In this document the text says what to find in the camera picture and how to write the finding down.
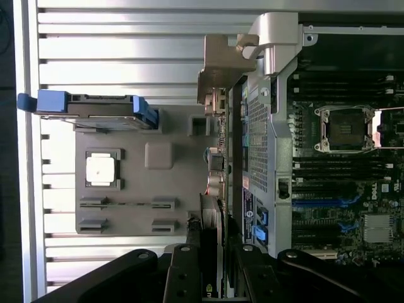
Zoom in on CPU socket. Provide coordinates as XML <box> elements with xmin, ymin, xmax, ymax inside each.
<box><xmin>314</xmin><ymin>105</ymin><xmax>377</xmax><ymax>155</ymax></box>

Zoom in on silver chipset heat sink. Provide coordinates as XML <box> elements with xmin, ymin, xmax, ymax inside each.
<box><xmin>363</xmin><ymin>213</ymin><xmax>394</xmax><ymax>244</ymax></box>

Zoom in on open dark grey PC case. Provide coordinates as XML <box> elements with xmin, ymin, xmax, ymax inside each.
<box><xmin>229</xmin><ymin>11</ymin><xmax>404</xmax><ymax>303</ymax></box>

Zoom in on blue card retention latch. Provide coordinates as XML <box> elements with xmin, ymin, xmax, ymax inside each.
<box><xmin>254</xmin><ymin>206</ymin><xmax>270</xmax><ymax>222</ymax></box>
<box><xmin>251</xmin><ymin>223</ymin><xmax>269</xmax><ymax>246</ymax></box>

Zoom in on metal socket cover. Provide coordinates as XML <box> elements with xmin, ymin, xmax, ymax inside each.
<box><xmin>372</xmin><ymin>107</ymin><xmax>404</xmax><ymax>149</ymax></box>

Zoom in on green motherboard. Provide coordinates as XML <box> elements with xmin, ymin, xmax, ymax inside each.
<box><xmin>285</xmin><ymin>71</ymin><xmax>404</xmax><ymax>269</ymax></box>

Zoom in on hard disk with blue caddy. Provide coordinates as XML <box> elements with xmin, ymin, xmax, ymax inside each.
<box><xmin>17</xmin><ymin>89</ymin><xmax>162</xmax><ymax>132</ymax></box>

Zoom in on green RAM stick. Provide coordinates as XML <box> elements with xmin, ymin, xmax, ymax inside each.
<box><xmin>79</xmin><ymin>201</ymin><xmax>177</xmax><ymax>210</ymax></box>

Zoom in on blue expansion slot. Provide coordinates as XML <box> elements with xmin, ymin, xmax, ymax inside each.
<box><xmin>292</xmin><ymin>197</ymin><xmax>362</xmax><ymax>208</ymax></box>

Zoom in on silver CPU chip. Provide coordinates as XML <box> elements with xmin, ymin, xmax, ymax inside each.
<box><xmin>85</xmin><ymin>153</ymin><xmax>119</xmax><ymax>187</ymax></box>

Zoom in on white expansion slot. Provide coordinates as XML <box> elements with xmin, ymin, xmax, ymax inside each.
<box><xmin>311</xmin><ymin>249</ymin><xmax>338</xmax><ymax>261</ymax></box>

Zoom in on grey plastic parts rack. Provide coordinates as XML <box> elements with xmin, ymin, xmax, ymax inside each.
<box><xmin>74</xmin><ymin>104</ymin><xmax>222</xmax><ymax>236</ymax></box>

